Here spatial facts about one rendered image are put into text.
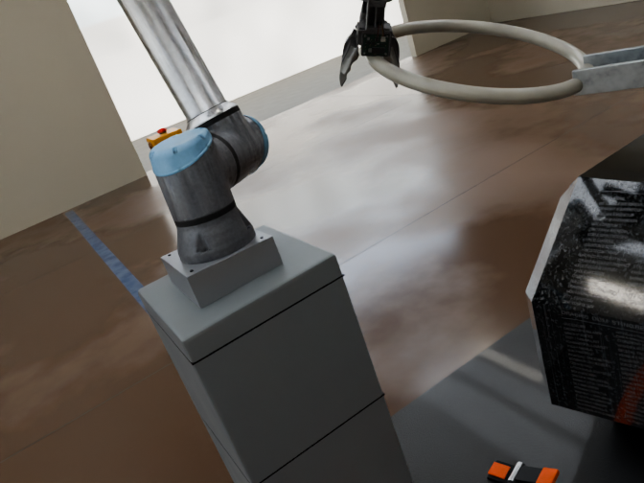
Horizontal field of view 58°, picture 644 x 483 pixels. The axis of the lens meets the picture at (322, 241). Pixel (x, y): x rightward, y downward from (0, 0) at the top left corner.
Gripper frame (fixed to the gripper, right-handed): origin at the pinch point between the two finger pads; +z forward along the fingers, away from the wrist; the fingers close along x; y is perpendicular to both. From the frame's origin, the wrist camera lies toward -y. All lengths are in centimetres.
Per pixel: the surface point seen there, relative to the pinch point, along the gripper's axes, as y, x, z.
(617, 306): 33, 54, 36
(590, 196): 9, 54, 23
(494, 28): -19.9, 31.4, -7.6
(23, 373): -93, -175, 207
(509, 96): 24.4, 24.3, -7.4
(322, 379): 33, -9, 61
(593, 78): 17.9, 41.8, -9.0
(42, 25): -510, -314, 134
